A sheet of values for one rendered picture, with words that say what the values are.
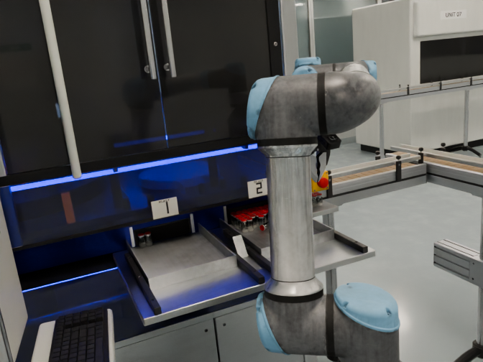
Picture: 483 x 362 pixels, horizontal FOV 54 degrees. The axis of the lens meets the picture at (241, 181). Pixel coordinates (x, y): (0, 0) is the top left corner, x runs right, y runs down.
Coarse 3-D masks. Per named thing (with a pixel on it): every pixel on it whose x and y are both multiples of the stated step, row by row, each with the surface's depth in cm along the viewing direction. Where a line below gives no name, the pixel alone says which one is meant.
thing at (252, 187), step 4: (256, 180) 164; (260, 180) 164; (264, 180) 165; (248, 184) 163; (252, 184) 163; (264, 184) 165; (248, 188) 163; (252, 188) 164; (256, 188) 164; (264, 188) 166; (248, 192) 163; (252, 192) 164; (256, 192) 165; (264, 192) 166; (252, 196) 164; (256, 196) 165
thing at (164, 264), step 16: (176, 240) 162; (192, 240) 160; (208, 240) 158; (144, 256) 150; (160, 256) 149; (176, 256) 148; (192, 256) 147; (208, 256) 145; (224, 256) 144; (144, 272) 131; (160, 272) 138; (176, 272) 130; (192, 272) 132; (208, 272) 134
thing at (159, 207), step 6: (168, 198) 152; (174, 198) 153; (156, 204) 151; (162, 204) 152; (168, 204) 152; (174, 204) 153; (156, 210) 151; (162, 210) 152; (174, 210) 154; (156, 216) 151; (162, 216) 152
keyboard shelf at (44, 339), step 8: (112, 312) 135; (112, 320) 130; (40, 328) 128; (48, 328) 128; (112, 328) 126; (40, 336) 124; (48, 336) 124; (112, 336) 122; (40, 344) 121; (48, 344) 120; (112, 344) 118; (40, 352) 117; (48, 352) 117; (112, 352) 115; (32, 360) 115; (40, 360) 114; (48, 360) 114; (112, 360) 112
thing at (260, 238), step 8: (224, 224) 165; (320, 224) 156; (232, 232) 159; (240, 232) 163; (248, 232) 162; (256, 232) 162; (264, 232) 161; (320, 232) 147; (328, 232) 148; (248, 240) 147; (256, 240) 155; (264, 240) 154; (320, 240) 148; (328, 240) 149; (256, 248) 143; (264, 248) 140; (264, 256) 140
